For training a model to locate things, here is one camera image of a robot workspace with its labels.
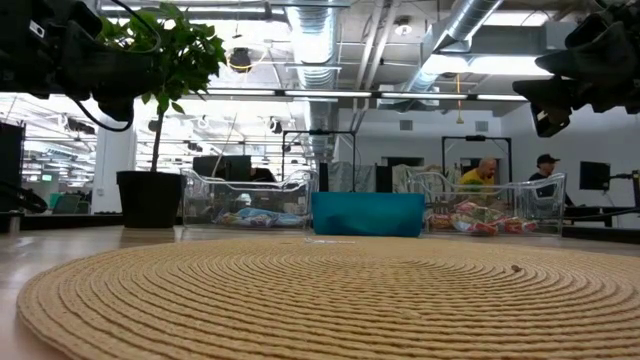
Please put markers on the round woven straw placemat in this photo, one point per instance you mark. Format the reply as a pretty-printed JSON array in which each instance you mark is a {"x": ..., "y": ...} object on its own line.
[{"x": 300, "y": 310}]

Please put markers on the small brown crumb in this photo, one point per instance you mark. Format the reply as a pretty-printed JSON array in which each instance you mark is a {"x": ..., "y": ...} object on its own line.
[{"x": 516, "y": 268}]

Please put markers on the black plant pot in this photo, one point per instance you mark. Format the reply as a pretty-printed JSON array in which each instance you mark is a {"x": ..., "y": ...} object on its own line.
[{"x": 150, "y": 200}]

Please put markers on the long ceiling light strip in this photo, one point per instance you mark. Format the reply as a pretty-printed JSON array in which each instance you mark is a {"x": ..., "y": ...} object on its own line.
[{"x": 325, "y": 93}]

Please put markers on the silver ceiling duct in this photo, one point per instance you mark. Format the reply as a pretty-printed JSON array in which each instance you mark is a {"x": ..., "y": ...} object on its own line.
[
  {"x": 465, "y": 20},
  {"x": 315, "y": 45}
]

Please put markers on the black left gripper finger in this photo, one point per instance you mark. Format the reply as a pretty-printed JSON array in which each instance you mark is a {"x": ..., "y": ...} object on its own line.
[
  {"x": 110, "y": 70},
  {"x": 117, "y": 106}
]

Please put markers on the green leafy plant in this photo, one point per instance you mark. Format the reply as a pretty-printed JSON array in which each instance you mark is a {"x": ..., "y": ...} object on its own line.
[{"x": 190, "y": 55}]

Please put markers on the black monitor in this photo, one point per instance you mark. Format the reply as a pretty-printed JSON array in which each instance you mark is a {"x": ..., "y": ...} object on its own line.
[
  {"x": 595, "y": 175},
  {"x": 222, "y": 167}
]

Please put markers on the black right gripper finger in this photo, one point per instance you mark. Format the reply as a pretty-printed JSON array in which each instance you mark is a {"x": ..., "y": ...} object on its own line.
[
  {"x": 552, "y": 102},
  {"x": 595, "y": 55}
]

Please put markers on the blue red chocolate chip bar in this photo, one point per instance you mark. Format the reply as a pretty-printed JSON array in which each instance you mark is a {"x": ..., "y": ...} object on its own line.
[{"x": 482, "y": 229}]

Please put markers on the black cabinet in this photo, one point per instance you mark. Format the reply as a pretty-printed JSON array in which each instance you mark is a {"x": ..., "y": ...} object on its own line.
[{"x": 11, "y": 165}]

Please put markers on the black background table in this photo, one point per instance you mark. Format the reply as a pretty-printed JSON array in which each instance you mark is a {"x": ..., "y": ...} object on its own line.
[{"x": 600, "y": 210}]

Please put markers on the chocolate chip granola bar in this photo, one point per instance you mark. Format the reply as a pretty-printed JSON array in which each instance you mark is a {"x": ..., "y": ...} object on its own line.
[
  {"x": 442, "y": 222},
  {"x": 472, "y": 210}
]

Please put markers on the blue plastic bin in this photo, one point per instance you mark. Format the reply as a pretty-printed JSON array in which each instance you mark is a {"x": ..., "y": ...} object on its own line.
[{"x": 367, "y": 215}]

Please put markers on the black ceiling lamp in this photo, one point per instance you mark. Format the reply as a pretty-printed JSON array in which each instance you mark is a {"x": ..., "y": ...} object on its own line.
[{"x": 240, "y": 59}]

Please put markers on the clear plastic bin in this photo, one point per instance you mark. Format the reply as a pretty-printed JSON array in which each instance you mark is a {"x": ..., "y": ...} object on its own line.
[
  {"x": 550, "y": 210},
  {"x": 200, "y": 200}
]

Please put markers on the black table edge rail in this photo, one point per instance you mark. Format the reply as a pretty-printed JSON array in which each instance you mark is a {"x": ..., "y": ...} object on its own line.
[{"x": 75, "y": 222}]

